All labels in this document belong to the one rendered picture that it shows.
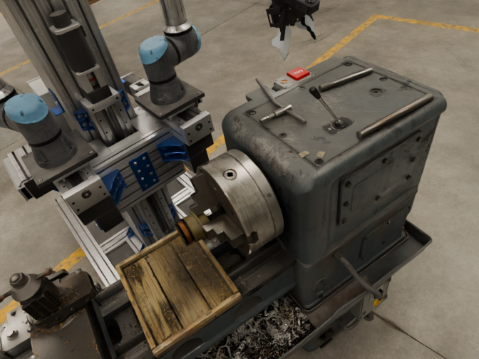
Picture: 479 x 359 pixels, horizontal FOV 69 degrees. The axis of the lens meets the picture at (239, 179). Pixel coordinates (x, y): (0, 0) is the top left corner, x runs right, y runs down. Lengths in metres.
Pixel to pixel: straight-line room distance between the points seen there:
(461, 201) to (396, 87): 1.56
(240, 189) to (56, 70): 0.87
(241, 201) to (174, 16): 0.81
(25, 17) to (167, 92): 0.52
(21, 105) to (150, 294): 0.74
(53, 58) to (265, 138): 0.83
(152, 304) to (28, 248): 1.90
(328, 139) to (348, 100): 0.21
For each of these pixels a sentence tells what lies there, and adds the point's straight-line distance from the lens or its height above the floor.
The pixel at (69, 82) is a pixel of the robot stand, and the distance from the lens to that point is 1.52.
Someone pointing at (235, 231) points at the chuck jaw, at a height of 1.11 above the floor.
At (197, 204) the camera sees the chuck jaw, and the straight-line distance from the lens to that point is 1.05.
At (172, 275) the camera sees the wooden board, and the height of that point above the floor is 0.89.
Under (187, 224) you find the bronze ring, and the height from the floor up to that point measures 1.12.
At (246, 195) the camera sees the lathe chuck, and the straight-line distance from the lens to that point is 0.96.
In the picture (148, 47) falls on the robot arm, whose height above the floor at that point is 1.39.
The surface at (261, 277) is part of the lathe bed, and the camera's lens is 1.19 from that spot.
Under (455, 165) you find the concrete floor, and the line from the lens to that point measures 2.95.
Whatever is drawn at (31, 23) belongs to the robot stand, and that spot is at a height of 1.56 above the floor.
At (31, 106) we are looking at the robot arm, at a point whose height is 1.38.
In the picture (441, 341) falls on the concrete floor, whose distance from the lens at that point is 2.14.
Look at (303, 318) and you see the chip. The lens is 1.43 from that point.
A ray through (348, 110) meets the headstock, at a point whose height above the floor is 1.26.
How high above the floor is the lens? 1.90
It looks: 44 degrees down
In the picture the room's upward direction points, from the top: 12 degrees counter-clockwise
